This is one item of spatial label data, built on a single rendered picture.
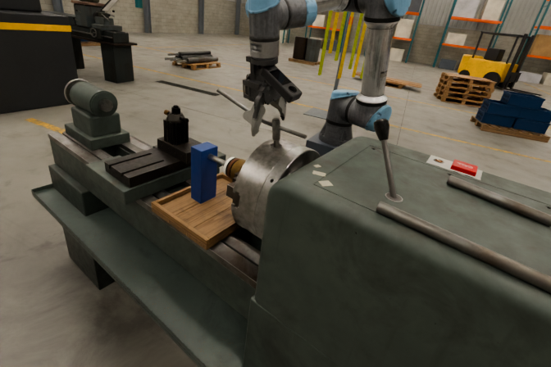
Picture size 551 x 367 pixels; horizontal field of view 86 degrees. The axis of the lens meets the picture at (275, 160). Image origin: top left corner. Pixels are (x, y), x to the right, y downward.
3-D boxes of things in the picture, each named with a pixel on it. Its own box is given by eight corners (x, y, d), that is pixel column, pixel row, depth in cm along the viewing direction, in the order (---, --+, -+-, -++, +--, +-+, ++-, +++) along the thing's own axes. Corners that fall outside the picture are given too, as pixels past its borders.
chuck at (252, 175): (310, 204, 112) (317, 130, 94) (255, 260, 91) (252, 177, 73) (290, 195, 116) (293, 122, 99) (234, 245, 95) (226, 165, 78)
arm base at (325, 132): (325, 131, 145) (329, 111, 141) (355, 140, 139) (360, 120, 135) (313, 139, 133) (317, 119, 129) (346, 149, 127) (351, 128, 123)
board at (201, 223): (272, 206, 124) (274, 198, 122) (206, 250, 96) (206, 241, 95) (221, 179, 138) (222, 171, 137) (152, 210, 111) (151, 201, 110)
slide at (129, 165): (215, 157, 145) (215, 148, 143) (129, 188, 112) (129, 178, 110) (190, 145, 154) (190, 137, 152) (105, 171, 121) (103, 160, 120)
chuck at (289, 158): (317, 208, 110) (327, 133, 93) (264, 265, 89) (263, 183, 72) (310, 205, 112) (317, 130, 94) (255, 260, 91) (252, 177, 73)
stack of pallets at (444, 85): (475, 101, 912) (485, 78, 881) (487, 109, 835) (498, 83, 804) (432, 95, 932) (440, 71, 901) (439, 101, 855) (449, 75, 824)
